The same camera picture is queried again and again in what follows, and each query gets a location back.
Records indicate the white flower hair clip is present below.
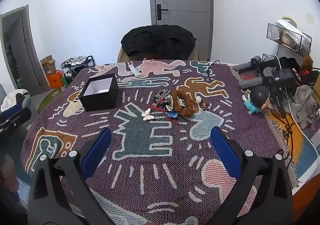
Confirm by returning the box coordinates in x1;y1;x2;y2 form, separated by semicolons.
165;95;187;112

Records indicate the black shoe rack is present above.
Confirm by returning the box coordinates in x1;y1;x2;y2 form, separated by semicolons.
61;55;95;83

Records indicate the figurine with blue clothes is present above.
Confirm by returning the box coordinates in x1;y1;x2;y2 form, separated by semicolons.
242;87;270;115

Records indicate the brown bead necklace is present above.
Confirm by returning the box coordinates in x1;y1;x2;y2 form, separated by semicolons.
171;90;210;118

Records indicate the orange box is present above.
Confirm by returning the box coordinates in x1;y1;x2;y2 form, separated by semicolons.
47;70;64;89

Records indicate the orange mat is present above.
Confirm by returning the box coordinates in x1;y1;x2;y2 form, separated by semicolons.
266;110;320;187

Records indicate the grey cloth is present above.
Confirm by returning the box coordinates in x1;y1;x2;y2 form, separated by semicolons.
291;85;320;129

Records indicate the white cable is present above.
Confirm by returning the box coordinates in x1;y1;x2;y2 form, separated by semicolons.
271;54;320;163

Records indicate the grey side door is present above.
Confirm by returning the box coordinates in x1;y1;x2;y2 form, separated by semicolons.
0;6;44;96

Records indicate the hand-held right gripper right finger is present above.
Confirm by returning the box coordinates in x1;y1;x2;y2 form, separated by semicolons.
207;126;294;225

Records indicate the brown plush toy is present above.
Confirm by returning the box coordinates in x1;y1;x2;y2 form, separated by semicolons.
300;55;314;71

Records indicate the black cable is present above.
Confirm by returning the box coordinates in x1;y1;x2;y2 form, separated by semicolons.
200;60;220;83

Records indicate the black and blue bag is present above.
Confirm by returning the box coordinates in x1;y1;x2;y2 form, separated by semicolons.
0;103;32;138

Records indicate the dark and green bead bracelet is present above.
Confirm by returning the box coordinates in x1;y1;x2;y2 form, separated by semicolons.
154;98;171;110

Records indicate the printed woven blanket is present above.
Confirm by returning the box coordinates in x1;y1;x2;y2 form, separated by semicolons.
21;59;299;225

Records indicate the cardboard box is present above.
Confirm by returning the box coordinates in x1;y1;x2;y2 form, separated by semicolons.
40;55;57;76

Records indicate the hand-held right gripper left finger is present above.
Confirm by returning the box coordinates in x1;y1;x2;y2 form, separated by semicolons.
27;127;118;225

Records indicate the white butterfly hair clip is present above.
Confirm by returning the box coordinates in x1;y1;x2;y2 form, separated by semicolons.
141;109;155;122

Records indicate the black door handle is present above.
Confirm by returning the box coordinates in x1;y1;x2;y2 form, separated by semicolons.
156;4;168;20

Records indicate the white cloth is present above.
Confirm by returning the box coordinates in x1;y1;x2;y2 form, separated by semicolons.
0;89;30;111

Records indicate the black cloth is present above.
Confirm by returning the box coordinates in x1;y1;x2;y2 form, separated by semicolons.
121;25;197;61

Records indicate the white tube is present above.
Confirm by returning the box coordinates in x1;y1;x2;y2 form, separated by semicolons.
129;62;142;76

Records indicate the black and grey equipment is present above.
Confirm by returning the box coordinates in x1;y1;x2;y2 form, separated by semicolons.
235;55;298;118

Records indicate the black square box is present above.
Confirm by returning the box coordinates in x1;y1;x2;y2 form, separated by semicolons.
79;73;118;112

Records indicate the black wire basket rack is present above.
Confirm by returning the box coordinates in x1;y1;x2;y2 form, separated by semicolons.
266;23;312;56

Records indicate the red cord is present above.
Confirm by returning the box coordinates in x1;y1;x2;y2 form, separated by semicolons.
147;105;181;126

